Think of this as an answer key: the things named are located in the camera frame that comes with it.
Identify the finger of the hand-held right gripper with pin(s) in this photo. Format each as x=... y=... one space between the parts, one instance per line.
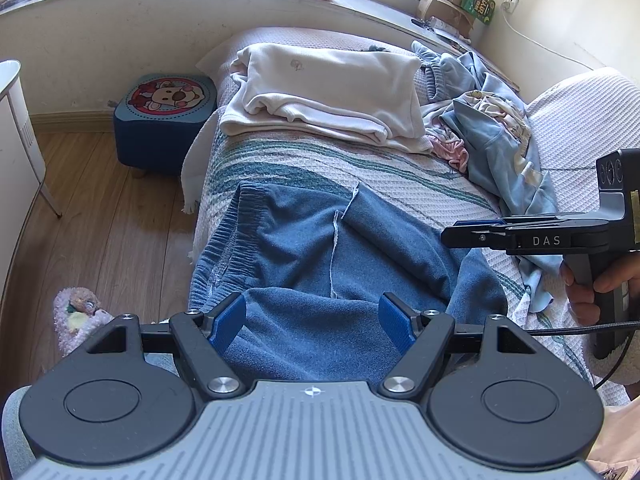
x=477 y=222
x=470 y=237

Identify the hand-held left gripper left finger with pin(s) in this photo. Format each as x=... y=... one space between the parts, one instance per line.
x=227 y=322

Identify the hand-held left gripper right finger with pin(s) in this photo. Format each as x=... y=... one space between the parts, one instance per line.
x=397 y=322

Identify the blue fleece pants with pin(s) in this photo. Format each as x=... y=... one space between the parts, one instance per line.
x=310 y=260

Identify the white ribbed garment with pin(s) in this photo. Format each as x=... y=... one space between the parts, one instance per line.
x=237 y=124

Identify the cream fleece top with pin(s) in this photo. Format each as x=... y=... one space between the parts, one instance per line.
x=325 y=85

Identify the person's right hand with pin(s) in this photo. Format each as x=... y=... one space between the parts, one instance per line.
x=585 y=307

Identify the light blue jacket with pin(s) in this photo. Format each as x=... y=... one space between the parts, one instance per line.
x=505 y=160

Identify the pink garment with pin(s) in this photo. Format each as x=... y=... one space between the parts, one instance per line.
x=455 y=152

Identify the striped waffle sofa blanket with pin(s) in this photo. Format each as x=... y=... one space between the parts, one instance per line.
x=350 y=165

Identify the light blue knit sweater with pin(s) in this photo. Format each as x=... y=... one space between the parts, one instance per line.
x=440 y=77

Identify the plush slipper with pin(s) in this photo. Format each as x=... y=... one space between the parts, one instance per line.
x=75 y=310

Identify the blue cartoon stool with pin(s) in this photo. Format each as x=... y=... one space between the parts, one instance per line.
x=150 y=140

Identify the small dark cloth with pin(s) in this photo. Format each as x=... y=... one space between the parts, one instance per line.
x=376 y=48

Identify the person's pink clothing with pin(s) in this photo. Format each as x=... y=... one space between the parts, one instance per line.
x=620 y=435

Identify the cardboard box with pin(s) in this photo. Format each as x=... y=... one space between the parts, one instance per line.
x=445 y=7

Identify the green box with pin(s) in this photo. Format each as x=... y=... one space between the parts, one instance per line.
x=477 y=5

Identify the white floor appliance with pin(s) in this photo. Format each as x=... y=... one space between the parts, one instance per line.
x=15 y=135

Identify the beige window ledge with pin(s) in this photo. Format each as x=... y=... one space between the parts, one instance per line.
x=125 y=35

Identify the white wall socket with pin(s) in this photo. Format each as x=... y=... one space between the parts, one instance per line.
x=508 y=4

